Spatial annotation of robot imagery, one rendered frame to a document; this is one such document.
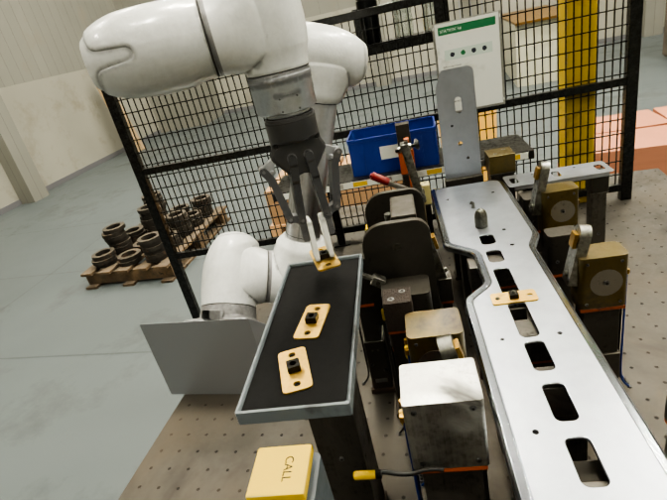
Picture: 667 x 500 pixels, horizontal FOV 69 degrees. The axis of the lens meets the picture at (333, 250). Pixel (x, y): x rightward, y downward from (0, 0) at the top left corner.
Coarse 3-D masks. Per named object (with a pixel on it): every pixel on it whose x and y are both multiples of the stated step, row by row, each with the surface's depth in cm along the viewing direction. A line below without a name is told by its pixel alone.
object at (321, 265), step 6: (324, 246) 84; (312, 252) 83; (324, 252) 81; (312, 258) 81; (324, 258) 80; (330, 258) 80; (336, 258) 79; (318, 264) 79; (324, 264) 78; (336, 264) 77; (318, 270) 77; (324, 270) 77
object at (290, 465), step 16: (272, 448) 52; (288, 448) 51; (304, 448) 51; (256, 464) 50; (272, 464) 50; (288, 464) 49; (304, 464) 49; (256, 480) 48; (272, 480) 48; (288, 480) 48; (304, 480) 47; (256, 496) 47; (272, 496) 47; (288, 496) 46; (304, 496) 46
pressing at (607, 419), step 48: (432, 192) 150; (480, 192) 143; (480, 240) 117; (528, 240) 112; (480, 288) 98; (528, 288) 96; (480, 336) 85; (576, 336) 81; (528, 384) 73; (576, 384) 72; (528, 432) 66; (576, 432) 64; (624, 432) 63; (528, 480) 60; (576, 480) 58; (624, 480) 57
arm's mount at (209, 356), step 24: (168, 336) 127; (192, 336) 125; (216, 336) 123; (240, 336) 122; (168, 360) 131; (192, 360) 129; (216, 360) 127; (240, 360) 125; (168, 384) 136; (192, 384) 134; (216, 384) 131; (240, 384) 130
